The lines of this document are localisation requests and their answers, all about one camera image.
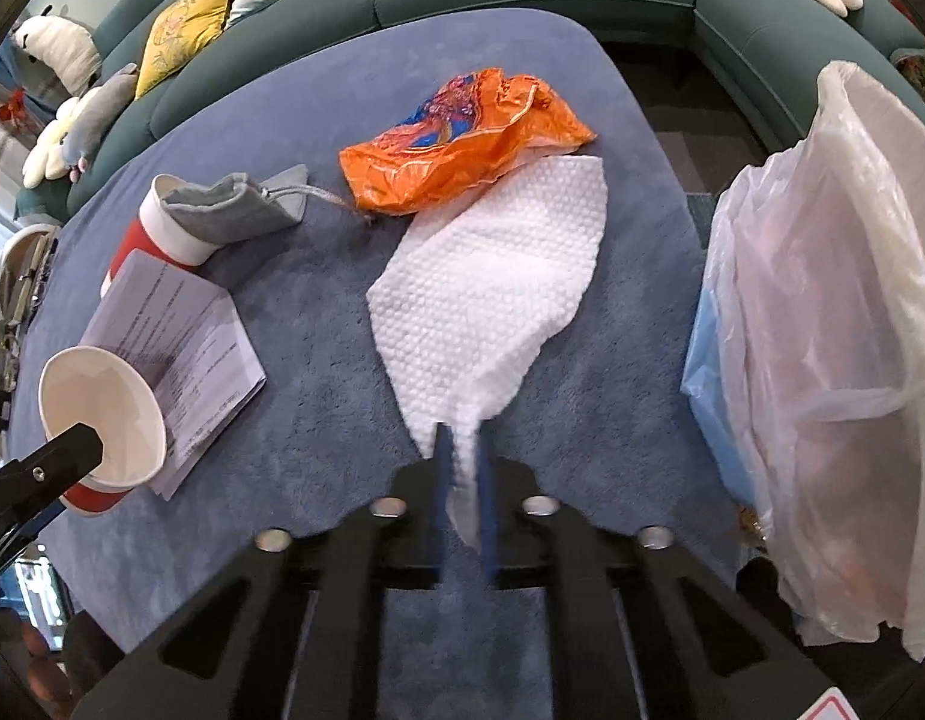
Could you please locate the white animal plush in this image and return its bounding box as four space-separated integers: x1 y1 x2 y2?
12 6 103 95

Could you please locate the small yellow embroidered cushion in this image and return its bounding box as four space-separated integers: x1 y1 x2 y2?
134 0 240 101

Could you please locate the grey mouse plush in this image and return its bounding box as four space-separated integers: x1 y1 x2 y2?
61 62 139 181

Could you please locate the grey drawstring pouch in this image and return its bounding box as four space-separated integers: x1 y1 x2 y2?
158 163 373 247

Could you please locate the orange plastic bag blue print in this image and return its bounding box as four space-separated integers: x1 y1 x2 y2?
338 67 598 218

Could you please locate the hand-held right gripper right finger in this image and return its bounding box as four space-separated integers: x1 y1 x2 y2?
477 420 839 720

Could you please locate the grey metal device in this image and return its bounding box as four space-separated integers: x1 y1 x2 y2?
4 236 58 383

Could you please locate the red and white paper cup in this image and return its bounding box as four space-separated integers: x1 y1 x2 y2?
38 345 168 517
100 172 223 299

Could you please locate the trash bin with white liner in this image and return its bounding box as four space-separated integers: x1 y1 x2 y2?
706 60 925 665

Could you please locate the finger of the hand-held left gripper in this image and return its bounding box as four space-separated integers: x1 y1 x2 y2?
0 422 105 578

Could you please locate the light blue plastic bag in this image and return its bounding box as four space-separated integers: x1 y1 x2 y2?
679 292 764 503

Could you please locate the white paper towel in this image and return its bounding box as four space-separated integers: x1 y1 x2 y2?
366 154 609 547

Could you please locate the blue fleece table cover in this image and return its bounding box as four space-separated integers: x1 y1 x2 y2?
8 7 749 720

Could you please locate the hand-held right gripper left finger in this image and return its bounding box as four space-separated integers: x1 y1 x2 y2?
79 424 452 720

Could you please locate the white printed leaflet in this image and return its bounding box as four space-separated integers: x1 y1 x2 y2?
79 249 268 500

